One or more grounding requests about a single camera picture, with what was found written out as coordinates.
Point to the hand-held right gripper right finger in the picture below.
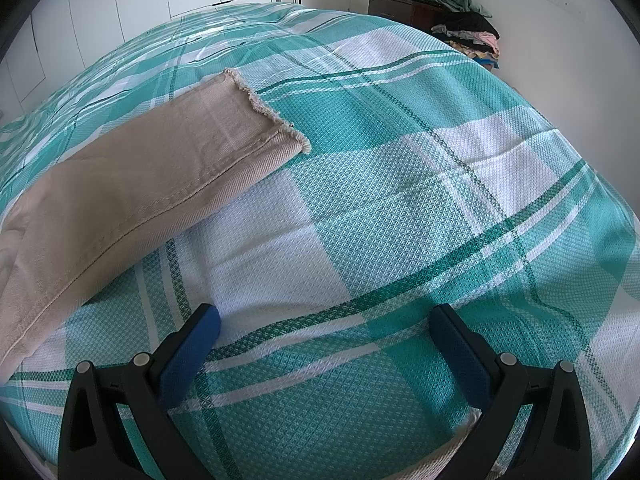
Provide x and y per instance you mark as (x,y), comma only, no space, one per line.
(457,355)

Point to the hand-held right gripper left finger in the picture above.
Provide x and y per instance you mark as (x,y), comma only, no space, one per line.
(192,350)

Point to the beige pants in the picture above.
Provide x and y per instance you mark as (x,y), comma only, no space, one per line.
(150,170)

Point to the teal plaid bed cover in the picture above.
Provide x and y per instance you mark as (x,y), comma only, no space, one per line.
(400,210)

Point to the dark mixed clothes pile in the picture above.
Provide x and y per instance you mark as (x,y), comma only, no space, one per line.
(472,30)

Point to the white wardrobe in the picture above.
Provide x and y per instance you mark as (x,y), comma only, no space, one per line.
(125,5)

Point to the dark wooden cabinet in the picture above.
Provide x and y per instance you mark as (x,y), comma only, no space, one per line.
(395,7)

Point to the white wall switch plate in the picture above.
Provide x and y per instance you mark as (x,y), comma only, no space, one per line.
(557,0)

